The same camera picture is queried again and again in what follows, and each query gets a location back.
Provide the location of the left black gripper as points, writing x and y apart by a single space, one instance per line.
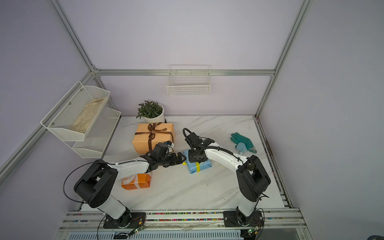
173 155

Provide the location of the yellow ribbon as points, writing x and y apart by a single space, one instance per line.
193 167

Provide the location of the aluminium frame rail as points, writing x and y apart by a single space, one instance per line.
183 220

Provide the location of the brown ribbon bow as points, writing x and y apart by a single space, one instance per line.
152 132

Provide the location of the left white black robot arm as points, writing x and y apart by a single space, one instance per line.
96 184

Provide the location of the light blue gift box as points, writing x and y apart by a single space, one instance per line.
204 165

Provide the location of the orange gift box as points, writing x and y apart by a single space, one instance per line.
145 180

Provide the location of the potted green plant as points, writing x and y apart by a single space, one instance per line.
151 111

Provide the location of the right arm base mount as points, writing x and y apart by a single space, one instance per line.
238 219

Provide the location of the white ribbon bow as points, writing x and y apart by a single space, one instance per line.
131 183

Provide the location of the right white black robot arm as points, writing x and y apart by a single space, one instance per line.
253 179

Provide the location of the tan gift box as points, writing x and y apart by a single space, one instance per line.
153 138

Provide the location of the white two-tier mesh shelf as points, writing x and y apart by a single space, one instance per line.
93 144

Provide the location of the white wire wall basket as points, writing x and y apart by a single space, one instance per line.
188 80

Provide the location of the beige cloth in shelf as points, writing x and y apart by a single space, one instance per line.
84 120

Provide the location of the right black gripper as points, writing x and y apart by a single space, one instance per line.
192 158

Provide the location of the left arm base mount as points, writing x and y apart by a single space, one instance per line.
124 221

